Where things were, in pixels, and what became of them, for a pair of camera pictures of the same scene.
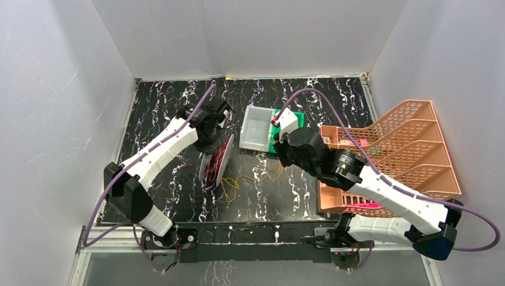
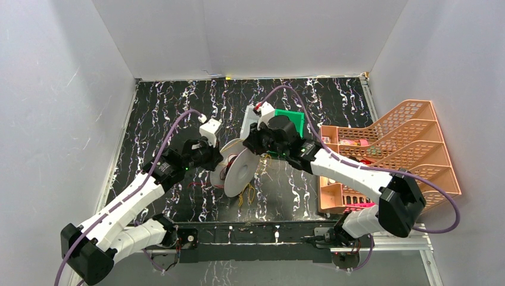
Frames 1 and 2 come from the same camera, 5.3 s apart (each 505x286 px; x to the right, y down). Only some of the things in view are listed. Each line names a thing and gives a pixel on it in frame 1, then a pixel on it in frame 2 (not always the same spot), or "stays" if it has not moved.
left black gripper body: [220, 109] to [215, 157]
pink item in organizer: [370, 205] stays
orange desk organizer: [404, 145] stays
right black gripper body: [287, 157] to [263, 142]
